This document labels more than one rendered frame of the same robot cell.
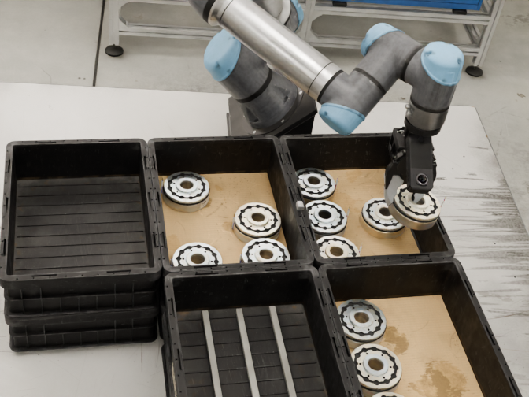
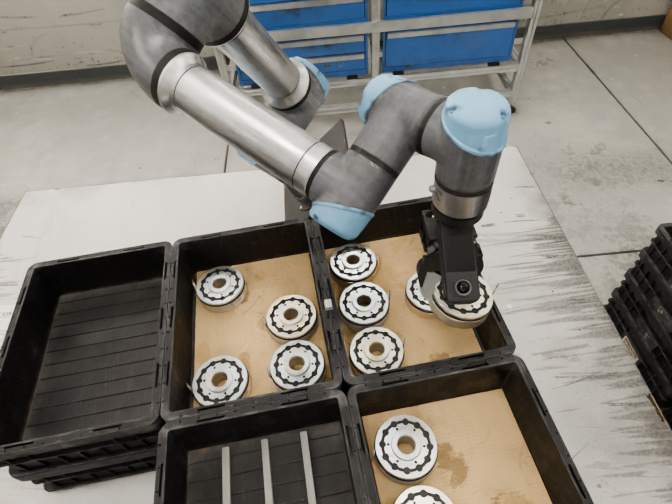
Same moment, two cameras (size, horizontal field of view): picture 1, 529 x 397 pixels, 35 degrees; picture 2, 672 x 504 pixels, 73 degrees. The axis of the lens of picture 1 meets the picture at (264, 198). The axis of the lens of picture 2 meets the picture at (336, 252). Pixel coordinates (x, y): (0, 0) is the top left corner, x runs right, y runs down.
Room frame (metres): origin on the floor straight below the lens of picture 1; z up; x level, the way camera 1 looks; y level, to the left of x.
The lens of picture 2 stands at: (0.84, -0.18, 1.64)
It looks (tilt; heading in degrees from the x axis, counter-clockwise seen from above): 50 degrees down; 10
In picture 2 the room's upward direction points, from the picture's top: 5 degrees counter-clockwise
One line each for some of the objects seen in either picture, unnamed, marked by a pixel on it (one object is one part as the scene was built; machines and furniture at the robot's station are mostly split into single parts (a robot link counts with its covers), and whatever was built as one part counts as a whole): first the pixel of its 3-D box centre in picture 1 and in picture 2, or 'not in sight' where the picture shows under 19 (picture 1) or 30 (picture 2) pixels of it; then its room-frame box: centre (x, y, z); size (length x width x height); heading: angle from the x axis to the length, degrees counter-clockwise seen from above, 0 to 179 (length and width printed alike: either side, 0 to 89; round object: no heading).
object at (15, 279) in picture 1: (79, 206); (87, 335); (1.20, 0.37, 0.92); 0.40 x 0.30 x 0.02; 17
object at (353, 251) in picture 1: (335, 254); (376, 350); (1.25, -0.17, 0.86); 0.10 x 0.10 x 0.01
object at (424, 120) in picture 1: (425, 111); (458, 191); (1.30, -0.27, 1.22); 0.08 x 0.08 x 0.05
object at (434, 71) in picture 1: (436, 76); (468, 141); (1.30, -0.27, 1.30); 0.09 x 0.08 x 0.11; 51
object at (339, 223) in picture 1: (323, 217); (364, 302); (1.35, -0.14, 0.86); 0.10 x 0.10 x 0.01
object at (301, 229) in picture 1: (225, 201); (248, 306); (1.29, 0.08, 0.92); 0.40 x 0.30 x 0.02; 17
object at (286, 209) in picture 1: (223, 218); (253, 320); (1.29, 0.08, 0.87); 0.40 x 0.30 x 0.11; 17
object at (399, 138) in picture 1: (415, 141); (451, 228); (1.31, -0.27, 1.14); 0.09 x 0.08 x 0.12; 11
